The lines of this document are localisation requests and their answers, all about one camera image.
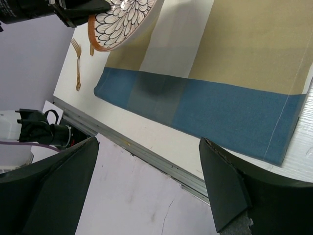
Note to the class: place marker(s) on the gold knife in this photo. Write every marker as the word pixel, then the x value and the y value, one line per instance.
pixel 91 50

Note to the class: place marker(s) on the blue beige placemat cloth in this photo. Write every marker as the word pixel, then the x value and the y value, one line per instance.
pixel 236 72

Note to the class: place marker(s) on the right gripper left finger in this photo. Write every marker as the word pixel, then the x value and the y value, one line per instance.
pixel 47 197

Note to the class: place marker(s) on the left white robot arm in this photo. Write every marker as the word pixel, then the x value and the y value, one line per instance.
pixel 31 127

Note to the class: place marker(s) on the floral patterned ceramic bowl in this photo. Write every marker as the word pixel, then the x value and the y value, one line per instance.
pixel 122 23

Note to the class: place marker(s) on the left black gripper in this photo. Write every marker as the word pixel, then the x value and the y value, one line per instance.
pixel 71 12

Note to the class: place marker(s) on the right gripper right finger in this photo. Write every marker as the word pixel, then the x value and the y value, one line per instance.
pixel 248 200

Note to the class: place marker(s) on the gold fork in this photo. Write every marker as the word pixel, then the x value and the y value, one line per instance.
pixel 78 51

